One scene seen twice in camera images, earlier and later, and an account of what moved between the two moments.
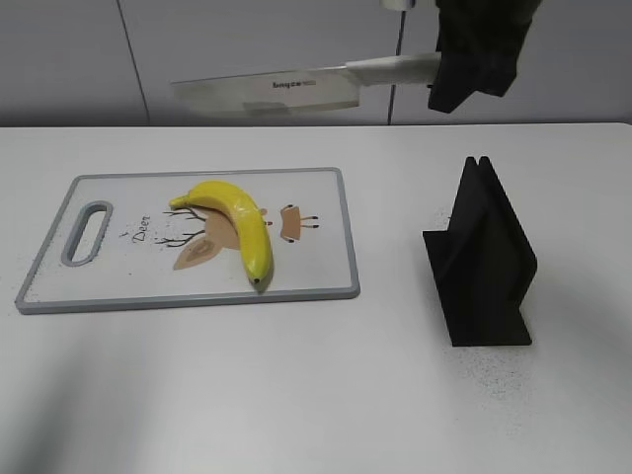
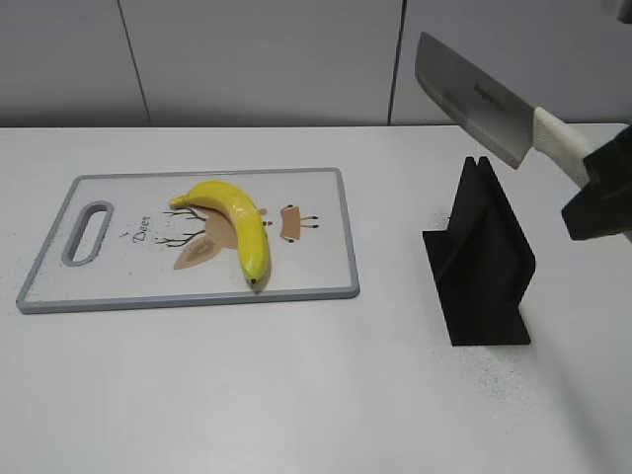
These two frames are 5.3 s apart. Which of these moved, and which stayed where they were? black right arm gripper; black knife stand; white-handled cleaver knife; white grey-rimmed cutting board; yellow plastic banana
Moved: white-handled cleaver knife; black right arm gripper
Stayed: yellow plastic banana; white grey-rimmed cutting board; black knife stand
